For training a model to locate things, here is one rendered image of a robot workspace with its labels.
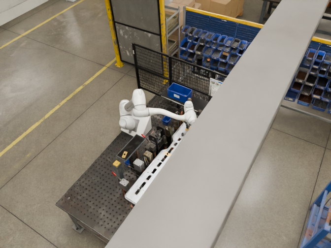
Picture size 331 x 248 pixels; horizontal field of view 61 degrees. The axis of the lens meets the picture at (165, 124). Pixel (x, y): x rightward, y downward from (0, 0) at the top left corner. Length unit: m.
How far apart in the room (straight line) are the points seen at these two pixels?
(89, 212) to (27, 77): 4.06
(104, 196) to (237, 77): 3.02
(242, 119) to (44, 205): 4.15
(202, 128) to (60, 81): 5.93
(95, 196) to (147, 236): 3.13
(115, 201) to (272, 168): 2.45
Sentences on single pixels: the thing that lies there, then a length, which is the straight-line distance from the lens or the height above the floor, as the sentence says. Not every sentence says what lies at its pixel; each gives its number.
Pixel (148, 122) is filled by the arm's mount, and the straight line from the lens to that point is 3.80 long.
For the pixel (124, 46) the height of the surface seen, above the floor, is 0.55.
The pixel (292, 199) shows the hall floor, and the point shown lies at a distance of 4.42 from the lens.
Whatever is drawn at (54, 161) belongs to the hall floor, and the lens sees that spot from 4.87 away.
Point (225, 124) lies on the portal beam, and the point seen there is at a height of 3.33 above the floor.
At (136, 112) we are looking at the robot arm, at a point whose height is 1.46.
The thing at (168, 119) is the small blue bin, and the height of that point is 0.73.
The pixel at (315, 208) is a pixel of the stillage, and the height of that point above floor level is 0.17.
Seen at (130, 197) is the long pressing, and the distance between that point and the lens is 3.04.
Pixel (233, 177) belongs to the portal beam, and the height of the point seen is 3.33.
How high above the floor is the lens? 3.67
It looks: 48 degrees down
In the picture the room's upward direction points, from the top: 3 degrees counter-clockwise
